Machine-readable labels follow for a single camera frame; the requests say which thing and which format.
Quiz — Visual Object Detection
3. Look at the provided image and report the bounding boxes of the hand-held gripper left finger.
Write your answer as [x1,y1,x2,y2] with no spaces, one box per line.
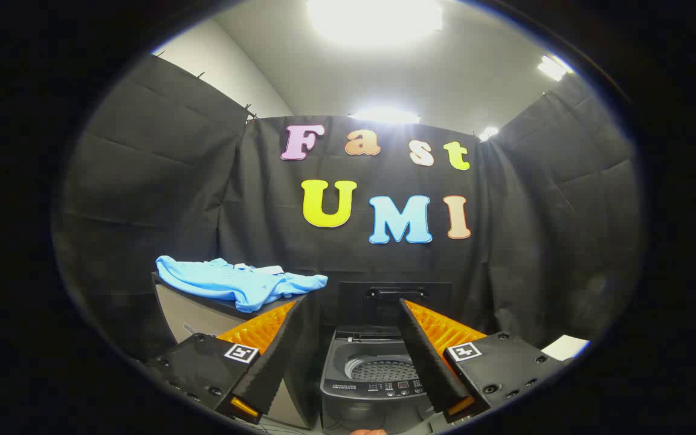
[146,298,305,424]

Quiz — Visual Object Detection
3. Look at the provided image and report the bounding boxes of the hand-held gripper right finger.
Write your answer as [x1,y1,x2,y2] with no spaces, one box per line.
[398,297,567,425]

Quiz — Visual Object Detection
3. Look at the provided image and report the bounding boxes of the dark grey washing machine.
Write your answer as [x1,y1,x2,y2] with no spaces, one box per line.
[320,325,440,434]

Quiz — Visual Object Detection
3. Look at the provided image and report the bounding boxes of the glass washing machine lid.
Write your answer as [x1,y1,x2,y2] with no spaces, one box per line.
[339,281,453,330]

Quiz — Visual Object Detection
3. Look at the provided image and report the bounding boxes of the light blue polo shirt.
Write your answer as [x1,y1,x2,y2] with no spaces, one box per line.
[156,256,329,313]

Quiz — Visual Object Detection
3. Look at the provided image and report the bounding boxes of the grey cabinet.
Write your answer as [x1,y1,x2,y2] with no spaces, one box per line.
[152,272,322,430]

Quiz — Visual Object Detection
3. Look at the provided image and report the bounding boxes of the white flat panel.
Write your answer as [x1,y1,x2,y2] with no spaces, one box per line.
[541,335,590,362]

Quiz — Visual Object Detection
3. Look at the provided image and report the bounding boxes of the large ceiling light panel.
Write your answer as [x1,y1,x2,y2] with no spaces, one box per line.
[306,0,444,47]

